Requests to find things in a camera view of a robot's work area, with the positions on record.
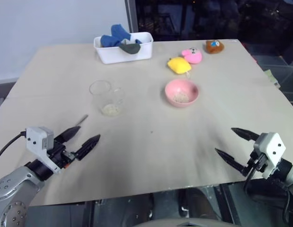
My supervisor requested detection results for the pink bowl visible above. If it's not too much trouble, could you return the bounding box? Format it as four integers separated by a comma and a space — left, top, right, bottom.
164, 79, 200, 108

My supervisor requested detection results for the blue cloth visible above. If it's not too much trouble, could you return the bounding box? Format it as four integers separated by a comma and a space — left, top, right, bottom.
100, 24, 142, 48

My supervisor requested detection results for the brown plush toy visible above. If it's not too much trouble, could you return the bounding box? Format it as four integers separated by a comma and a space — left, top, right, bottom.
204, 39, 225, 54

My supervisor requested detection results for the white plastic bin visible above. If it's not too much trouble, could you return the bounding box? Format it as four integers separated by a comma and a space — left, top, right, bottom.
93, 31, 154, 65

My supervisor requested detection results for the clear plastic storage box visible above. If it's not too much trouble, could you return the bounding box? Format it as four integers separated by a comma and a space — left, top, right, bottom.
250, 54, 293, 105

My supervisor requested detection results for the clear glass measuring cup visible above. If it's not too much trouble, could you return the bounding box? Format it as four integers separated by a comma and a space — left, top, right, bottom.
89, 80, 125, 117

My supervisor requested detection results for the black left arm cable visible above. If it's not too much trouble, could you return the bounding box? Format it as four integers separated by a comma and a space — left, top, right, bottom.
0, 132, 27, 165

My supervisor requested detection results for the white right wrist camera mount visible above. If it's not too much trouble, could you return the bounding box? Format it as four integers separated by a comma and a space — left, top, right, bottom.
253, 132, 287, 179

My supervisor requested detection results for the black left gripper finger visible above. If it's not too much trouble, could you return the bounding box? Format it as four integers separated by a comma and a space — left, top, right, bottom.
74, 134, 101, 161
54, 126, 81, 143

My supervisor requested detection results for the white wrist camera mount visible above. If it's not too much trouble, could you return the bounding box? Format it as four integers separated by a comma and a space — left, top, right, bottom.
25, 126, 62, 175
253, 132, 287, 179

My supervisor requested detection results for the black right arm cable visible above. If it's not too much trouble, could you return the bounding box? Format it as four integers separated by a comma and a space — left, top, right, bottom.
243, 163, 291, 225

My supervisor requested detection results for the pink plush toy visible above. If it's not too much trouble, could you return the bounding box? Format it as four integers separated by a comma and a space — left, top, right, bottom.
181, 47, 204, 64

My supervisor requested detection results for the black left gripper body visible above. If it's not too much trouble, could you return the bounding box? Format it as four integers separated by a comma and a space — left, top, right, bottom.
46, 139, 79, 169

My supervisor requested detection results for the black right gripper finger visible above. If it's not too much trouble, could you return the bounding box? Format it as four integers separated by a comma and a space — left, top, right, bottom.
214, 148, 249, 177
231, 127, 260, 142

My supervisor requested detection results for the dark grey cloth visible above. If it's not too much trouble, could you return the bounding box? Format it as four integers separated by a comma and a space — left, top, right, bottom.
119, 40, 141, 55

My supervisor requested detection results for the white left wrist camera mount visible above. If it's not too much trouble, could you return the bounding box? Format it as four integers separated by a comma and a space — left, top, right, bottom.
25, 126, 62, 175

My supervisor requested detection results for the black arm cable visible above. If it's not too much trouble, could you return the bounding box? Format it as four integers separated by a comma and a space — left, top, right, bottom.
0, 132, 27, 165
243, 163, 291, 225

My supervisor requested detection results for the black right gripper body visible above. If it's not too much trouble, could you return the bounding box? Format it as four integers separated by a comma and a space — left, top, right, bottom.
243, 151, 270, 178

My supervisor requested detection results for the yellow plush toy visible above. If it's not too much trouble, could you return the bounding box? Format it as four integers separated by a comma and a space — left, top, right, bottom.
167, 56, 192, 75

